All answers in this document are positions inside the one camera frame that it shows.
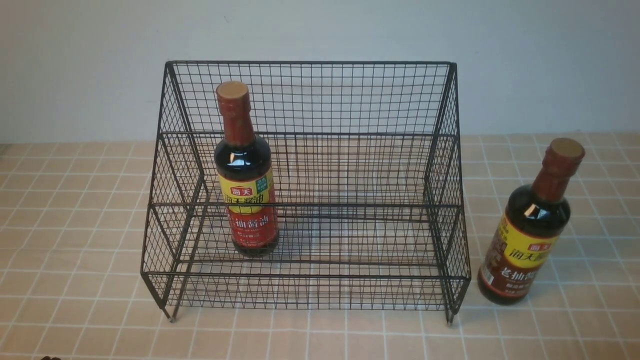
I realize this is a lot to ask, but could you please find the soy sauce bottle red label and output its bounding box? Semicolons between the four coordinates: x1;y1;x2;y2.
214;80;279;258

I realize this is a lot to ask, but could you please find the soy sauce bottle brown label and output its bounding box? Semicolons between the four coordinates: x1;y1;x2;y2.
477;137;586;305

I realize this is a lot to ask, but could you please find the black wire mesh shelf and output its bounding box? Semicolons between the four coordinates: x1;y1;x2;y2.
140;60;472;324

